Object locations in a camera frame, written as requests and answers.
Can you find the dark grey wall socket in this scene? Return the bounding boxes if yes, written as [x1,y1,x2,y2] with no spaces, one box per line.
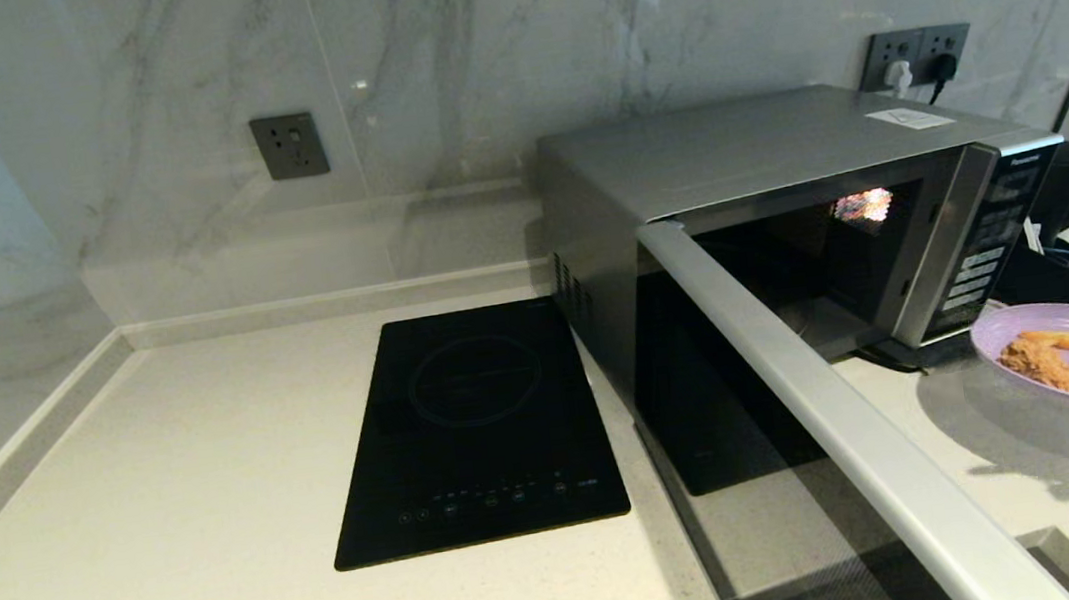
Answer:
[247,110,331,184]
[855,28,924,95]
[914,22,976,86]

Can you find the fried chicken piece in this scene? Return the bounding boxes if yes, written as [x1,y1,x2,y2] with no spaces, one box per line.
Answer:
[996,333,1069,409]

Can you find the black power plug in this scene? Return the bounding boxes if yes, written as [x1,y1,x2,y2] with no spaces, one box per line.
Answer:
[919,51,963,107]

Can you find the white paper sticker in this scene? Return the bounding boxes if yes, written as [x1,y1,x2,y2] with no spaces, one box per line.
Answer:
[865,101,959,137]

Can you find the dark grey felt pad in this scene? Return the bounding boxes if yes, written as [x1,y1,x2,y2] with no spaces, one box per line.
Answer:
[856,327,991,380]

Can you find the black induction cooktop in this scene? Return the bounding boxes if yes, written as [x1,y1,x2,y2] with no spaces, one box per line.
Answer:
[308,290,636,572]

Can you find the white power plug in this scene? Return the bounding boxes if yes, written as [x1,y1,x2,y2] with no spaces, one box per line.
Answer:
[882,59,917,100]

